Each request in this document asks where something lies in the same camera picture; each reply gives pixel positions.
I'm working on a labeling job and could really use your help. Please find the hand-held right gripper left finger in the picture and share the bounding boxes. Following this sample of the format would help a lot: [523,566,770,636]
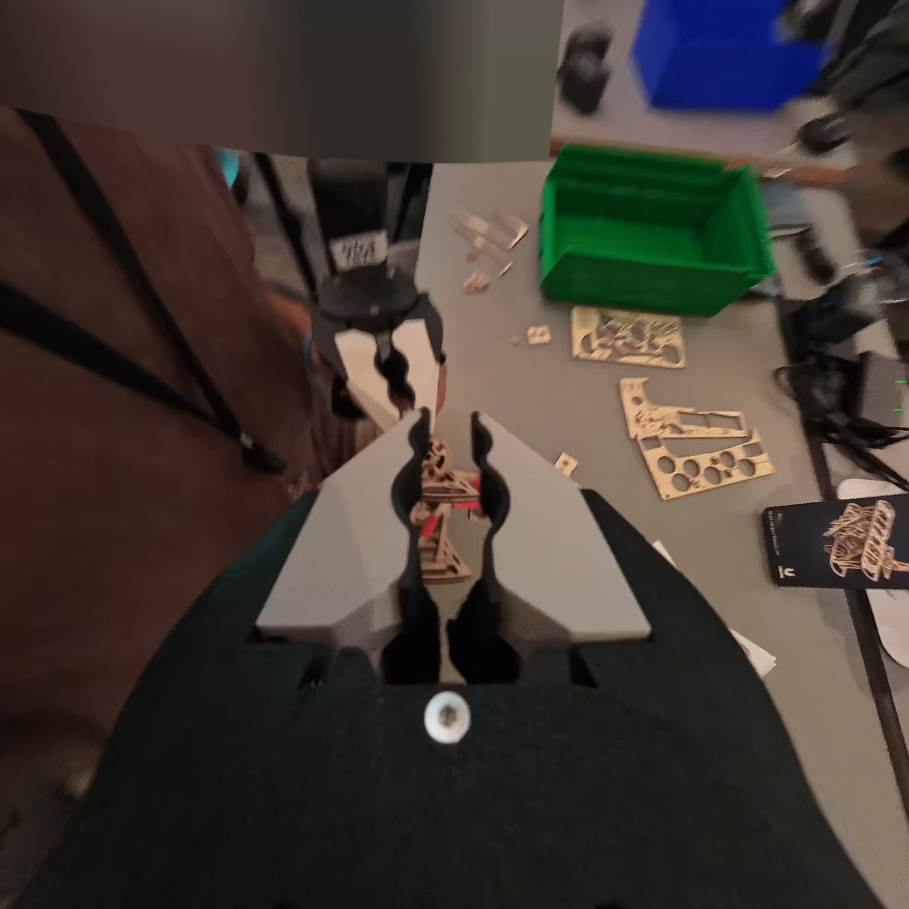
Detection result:
[254,407,443,651]

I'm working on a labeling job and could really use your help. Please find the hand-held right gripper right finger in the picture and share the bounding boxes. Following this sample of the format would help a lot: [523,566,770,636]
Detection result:
[470,410,653,647]

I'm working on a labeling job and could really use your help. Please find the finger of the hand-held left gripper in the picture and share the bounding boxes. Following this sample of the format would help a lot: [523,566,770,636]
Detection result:
[334,328,420,434]
[387,320,447,420]

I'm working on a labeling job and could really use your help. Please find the wooden biplane model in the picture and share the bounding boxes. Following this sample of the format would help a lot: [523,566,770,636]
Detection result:
[415,437,491,588]

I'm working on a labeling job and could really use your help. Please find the grey desk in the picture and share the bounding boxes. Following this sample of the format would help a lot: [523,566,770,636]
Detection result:
[413,162,903,909]

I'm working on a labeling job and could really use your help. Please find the wooden sheet with oval holes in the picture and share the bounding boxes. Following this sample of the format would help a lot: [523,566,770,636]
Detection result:
[619,378,776,501]

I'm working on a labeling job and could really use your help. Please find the brown sweater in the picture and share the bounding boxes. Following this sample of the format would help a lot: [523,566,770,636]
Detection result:
[0,107,377,909]

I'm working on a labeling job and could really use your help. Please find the wooden sheet with irregular holes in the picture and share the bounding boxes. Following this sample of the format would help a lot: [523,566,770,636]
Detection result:
[571,307,687,370]

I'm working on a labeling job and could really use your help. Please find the green plastic bin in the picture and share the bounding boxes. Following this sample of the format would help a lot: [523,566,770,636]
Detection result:
[540,144,776,318]

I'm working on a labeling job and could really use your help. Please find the black biplane product box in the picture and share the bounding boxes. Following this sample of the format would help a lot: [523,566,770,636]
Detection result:
[763,497,909,589]

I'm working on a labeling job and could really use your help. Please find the black rounded object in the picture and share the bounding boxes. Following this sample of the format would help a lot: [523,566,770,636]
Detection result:
[557,25,615,115]

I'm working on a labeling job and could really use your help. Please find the grey power bank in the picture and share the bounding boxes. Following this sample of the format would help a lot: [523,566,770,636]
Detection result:
[799,270,896,345]

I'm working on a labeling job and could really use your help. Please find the blue plastic bin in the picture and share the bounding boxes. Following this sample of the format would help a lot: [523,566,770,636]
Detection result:
[632,0,835,113]

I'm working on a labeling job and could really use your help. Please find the black lanyard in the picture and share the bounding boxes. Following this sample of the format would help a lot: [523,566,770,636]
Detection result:
[0,110,286,477]

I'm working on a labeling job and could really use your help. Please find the black cables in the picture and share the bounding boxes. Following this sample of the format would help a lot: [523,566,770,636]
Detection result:
[774,351,909,491]

